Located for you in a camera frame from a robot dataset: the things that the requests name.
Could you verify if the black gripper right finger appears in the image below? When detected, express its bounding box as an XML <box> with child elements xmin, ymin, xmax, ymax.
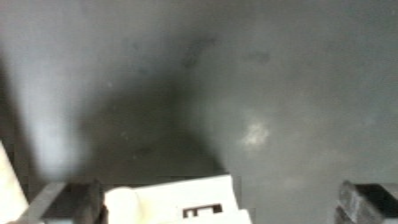
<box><xmin>333</xmin><ymin>181</ymin><xmax>398</xmax><ymax>224</ymax></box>

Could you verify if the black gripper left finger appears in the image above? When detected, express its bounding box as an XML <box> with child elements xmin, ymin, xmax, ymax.
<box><xmin>15</xmin><ymin>181</ymin><xmax>108</xmax><ymax>224</ymax></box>

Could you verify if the white drawer box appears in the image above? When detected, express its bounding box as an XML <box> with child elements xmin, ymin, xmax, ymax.
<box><xmin>104</xmin><ymin>175</ymin><xmax>252</xmax><ymax>224</ymax></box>

